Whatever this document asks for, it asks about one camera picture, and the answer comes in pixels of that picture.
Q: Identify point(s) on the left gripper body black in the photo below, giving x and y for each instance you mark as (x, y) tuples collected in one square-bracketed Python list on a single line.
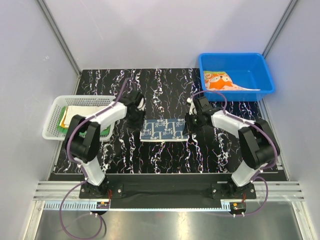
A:
[(136, 121)]

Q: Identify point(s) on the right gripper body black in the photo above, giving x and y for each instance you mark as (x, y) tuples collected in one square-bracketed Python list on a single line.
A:
[(193, 123)]

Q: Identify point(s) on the green microfiber towel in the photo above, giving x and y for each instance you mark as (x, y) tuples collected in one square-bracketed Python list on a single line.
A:
[(64, 130)]

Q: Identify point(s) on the grey blue patterned towel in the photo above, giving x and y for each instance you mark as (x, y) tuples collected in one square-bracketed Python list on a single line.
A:
[(163, 130)]

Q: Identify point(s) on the orange patterned cloth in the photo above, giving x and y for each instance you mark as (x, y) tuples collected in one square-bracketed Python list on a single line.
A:
[(221, 81)]

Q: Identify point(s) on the light grey towel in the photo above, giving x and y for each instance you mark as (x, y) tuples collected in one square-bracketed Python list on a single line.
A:
[(84, 111)]

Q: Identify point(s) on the brown yellow towel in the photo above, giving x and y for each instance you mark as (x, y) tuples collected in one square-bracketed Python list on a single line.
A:
[(63, 117)]

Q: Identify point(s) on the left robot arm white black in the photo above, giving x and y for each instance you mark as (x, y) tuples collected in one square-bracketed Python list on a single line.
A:
[(83, 138)]

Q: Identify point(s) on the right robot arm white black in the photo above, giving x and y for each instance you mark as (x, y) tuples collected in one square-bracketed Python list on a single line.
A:
[(258, 146)]

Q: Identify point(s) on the black marble pattern mat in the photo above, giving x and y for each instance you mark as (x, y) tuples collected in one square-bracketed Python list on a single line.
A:
[(166, 91)]

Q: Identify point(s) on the blue plastic bin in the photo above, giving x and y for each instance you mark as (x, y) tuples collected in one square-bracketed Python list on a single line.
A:
[(248, 70)]

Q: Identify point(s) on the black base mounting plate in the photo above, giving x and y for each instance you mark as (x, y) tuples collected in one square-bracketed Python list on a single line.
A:
[(168, 191)]

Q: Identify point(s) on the white perforated plastic basket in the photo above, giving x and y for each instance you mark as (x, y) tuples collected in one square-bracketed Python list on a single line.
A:
[(51, 125)]

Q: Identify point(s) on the left small circuit board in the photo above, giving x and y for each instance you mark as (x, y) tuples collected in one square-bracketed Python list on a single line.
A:
[(103, 205)]

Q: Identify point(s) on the small circuit board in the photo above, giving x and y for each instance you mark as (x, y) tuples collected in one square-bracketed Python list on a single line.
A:
[(103, 205), (238, 207)]

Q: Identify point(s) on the right small circuit board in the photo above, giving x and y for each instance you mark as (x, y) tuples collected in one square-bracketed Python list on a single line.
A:
[(238, 207)]

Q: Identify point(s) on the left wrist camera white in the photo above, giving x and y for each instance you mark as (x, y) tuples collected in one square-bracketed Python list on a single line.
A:
[(142, 104)]

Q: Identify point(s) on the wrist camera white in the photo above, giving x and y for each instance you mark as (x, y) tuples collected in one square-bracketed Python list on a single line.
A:
[(192, 108), (142, 104)]

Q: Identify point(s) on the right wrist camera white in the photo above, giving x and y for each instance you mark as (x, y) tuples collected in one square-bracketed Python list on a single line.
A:
[(192, 108)]

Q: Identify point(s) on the aluminium rail front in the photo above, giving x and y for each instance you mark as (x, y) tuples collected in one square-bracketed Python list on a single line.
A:
[(277, 190)]

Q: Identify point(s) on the right aluminium frame post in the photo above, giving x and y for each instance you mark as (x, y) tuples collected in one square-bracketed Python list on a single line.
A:
[(280, 26)]

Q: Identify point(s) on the aluminium frame post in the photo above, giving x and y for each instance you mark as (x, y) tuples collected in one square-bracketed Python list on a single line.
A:
[(280, 26), (58, 35)]

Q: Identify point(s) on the left aluminium frame post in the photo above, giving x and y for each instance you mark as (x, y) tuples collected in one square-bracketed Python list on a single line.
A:
[(58, 35)]

